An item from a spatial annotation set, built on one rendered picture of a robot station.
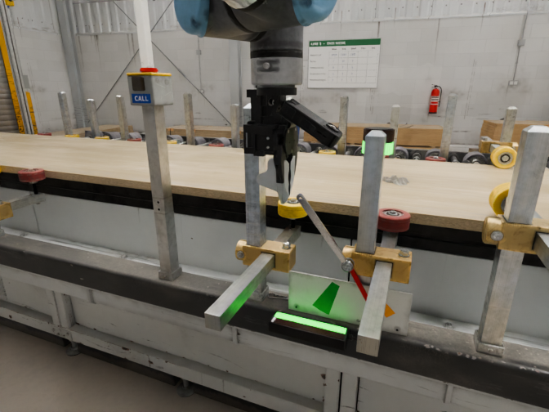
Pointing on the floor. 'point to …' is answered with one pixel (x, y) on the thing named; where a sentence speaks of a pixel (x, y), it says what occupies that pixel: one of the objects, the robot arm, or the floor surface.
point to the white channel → (144, 33)
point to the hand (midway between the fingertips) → (287, 197)
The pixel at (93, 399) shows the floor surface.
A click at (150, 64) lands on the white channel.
